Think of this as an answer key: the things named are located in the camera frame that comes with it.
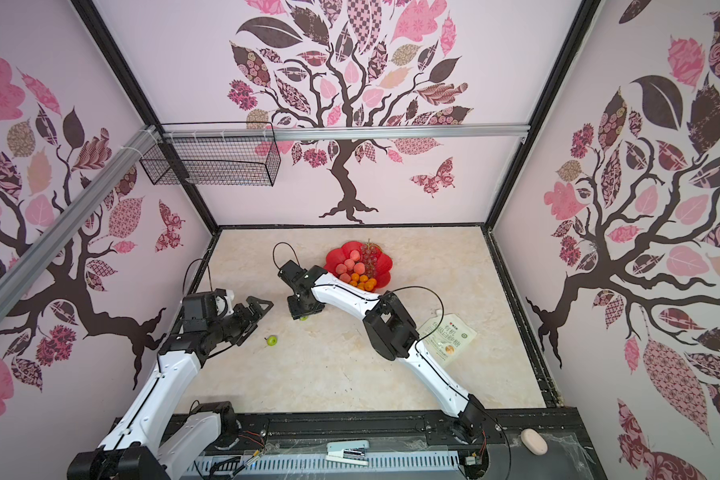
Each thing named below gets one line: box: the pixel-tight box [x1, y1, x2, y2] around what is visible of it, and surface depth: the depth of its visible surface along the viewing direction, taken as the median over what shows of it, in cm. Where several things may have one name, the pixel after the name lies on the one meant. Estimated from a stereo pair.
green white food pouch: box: [418, 310, 477, 366], surface depth 91 cm
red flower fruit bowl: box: [324, 241, 393, 293], surface depth 108 cm
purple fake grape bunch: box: [361, 238, 383, 278], surface depth 108 cm
